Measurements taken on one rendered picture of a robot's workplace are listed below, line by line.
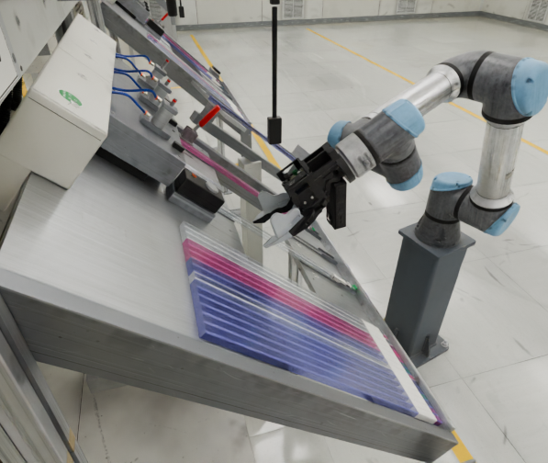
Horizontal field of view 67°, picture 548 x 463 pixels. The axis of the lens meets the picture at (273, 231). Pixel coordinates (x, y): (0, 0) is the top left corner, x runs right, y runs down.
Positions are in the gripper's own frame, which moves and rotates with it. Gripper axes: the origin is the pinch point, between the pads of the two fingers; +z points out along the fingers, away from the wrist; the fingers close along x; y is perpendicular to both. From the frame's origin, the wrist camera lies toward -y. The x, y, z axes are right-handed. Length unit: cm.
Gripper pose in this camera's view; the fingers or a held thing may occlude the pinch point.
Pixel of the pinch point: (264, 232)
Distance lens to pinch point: 81.2
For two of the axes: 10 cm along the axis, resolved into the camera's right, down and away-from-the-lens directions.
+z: -8.0, 5.8, 1.3
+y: -5.3, -5.9, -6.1
